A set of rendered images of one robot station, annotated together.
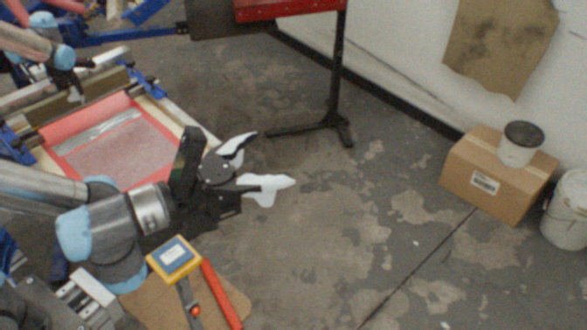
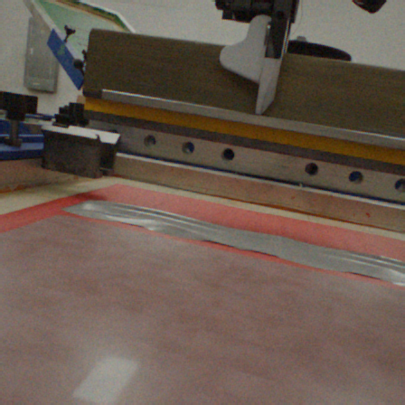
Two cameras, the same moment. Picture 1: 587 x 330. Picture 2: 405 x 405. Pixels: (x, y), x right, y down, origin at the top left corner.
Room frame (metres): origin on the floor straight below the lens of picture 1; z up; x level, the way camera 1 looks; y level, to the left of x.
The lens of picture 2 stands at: (1.12, 0.46, 1.06)
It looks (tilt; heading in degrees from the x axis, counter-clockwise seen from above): 10 degrees down; 55
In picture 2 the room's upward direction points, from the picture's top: 9 degrees clockwise
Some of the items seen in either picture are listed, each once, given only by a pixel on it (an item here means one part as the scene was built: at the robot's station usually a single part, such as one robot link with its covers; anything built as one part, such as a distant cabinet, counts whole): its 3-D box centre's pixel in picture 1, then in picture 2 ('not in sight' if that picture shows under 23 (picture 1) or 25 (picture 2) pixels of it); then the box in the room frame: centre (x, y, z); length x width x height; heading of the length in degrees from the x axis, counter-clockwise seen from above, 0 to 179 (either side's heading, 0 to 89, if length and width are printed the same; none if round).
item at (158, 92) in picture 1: (143, 85); not in sight; (1.66, 0.64, 0.98); 0.30 x 0.05 x 0.07; 44
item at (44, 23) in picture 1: (45, 30); not in sight; (1.41, 0.82, 1.39); 0.09 x 0.08 x 0.11; 156
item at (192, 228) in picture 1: (169, 225); not in sight; (1.09, 0.47, 0.74); 0.45 x 0.03 x 0.43; 134
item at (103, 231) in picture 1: (100, 228); not in sight; (0.42, 0.29, 1.65); 0.11 x 0.08 x 0.09; 117
